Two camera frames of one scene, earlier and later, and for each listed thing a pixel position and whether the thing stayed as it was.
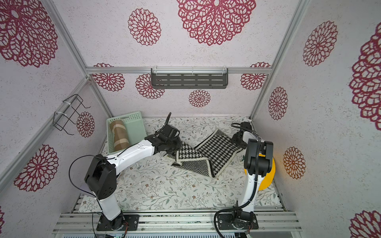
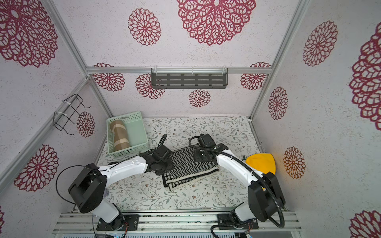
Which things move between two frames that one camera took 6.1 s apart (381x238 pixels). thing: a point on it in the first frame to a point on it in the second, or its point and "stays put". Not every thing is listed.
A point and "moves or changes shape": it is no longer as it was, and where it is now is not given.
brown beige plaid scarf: [121, 139] stays put
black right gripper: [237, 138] to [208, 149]
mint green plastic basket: [135, 127] stays put
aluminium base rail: [206, 223] stays put
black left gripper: [179, 145] to [170, 167]
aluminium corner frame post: [297, 16] stays put
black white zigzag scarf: [209, 157] moves or changes shape
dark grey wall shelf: [189, 78] stays put
